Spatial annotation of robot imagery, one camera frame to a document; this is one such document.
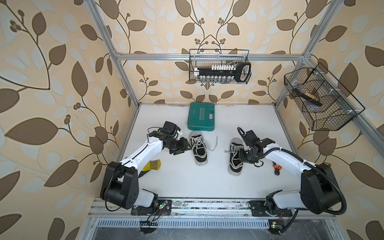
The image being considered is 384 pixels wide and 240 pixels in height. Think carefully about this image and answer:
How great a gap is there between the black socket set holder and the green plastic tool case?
0.93 feet

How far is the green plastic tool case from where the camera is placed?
3.43ft

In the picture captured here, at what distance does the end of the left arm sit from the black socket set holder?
345 millimetres

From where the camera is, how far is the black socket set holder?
2.74 feet

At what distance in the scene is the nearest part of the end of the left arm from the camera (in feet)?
2.06

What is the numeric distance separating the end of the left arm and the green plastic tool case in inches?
9.7
